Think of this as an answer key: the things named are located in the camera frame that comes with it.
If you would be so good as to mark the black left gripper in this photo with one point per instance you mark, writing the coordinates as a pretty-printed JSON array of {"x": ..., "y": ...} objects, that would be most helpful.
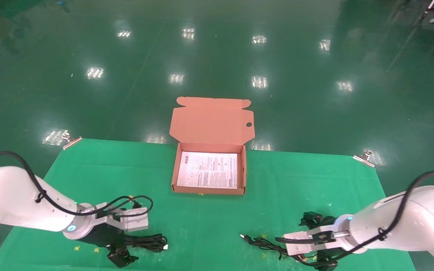
[{"x": 100, "y": 235}]

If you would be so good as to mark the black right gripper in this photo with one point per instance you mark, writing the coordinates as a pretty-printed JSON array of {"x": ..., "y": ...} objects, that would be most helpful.
[{"x": 329, "y": 222}]

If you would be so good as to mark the open orange cardboard box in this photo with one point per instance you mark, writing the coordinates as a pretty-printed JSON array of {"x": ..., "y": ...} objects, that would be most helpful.
[{"x": 209, "y": 124}]

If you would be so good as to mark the green table mat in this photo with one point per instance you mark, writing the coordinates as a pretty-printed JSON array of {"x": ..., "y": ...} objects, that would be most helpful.
[{"x": 202, "y": 218}]

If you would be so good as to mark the silver binder clip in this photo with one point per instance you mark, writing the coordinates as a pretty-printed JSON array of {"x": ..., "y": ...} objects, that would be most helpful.
[
  {"x": 72, "y": 142},
  {"x": 364, "y": 159}
]

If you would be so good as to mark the white printed instruction sheet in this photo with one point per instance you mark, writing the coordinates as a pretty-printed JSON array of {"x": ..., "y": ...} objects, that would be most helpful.
[{"x": 207, "y": 169}]

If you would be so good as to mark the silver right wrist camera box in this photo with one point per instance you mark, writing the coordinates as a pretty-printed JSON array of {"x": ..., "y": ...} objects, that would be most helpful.
[{"x": 300, "y": 244}]

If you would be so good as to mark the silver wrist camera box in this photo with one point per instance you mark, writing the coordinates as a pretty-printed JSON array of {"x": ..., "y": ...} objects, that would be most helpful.
[
  {"x": 134, "y": 222},
  {"x": 300, "y": 244}
]

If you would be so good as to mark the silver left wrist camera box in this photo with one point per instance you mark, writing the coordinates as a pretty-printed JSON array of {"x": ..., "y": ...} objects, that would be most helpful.
[{"x": 134, "y": 222}]

